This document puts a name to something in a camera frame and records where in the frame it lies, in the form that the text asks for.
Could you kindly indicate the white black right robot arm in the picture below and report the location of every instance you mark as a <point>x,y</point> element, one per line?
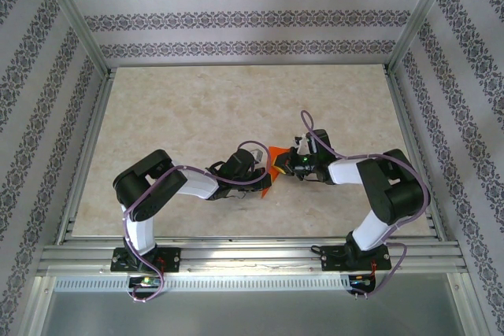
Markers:
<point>370,230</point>

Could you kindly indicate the aluminium frame post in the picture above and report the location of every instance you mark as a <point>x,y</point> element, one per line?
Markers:
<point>73,13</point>
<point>421,13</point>

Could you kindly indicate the aluminium table side rail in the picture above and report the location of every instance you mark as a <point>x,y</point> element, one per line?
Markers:
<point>402,115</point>
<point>96,115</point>

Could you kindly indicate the orange paper sheet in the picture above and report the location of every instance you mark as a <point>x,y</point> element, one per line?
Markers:
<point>277,152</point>

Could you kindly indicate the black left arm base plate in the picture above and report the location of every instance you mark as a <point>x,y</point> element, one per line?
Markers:
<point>171,259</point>

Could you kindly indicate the grey metal panel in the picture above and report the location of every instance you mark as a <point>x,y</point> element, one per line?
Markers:
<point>252,312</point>

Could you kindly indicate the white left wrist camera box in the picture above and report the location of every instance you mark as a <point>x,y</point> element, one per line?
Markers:
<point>256,156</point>

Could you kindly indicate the aluminium mounting rail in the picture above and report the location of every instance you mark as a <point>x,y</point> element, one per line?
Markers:
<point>252,253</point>

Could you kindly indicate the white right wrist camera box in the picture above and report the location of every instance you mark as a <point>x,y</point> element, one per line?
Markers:
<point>304,144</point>

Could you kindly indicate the small green circuit board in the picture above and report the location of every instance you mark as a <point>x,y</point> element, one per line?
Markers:
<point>362,281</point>
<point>145,281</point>

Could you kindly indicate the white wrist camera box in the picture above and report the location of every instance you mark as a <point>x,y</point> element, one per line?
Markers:
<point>256,156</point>
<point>304,144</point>

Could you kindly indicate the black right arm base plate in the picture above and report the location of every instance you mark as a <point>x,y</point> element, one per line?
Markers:
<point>334,261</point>

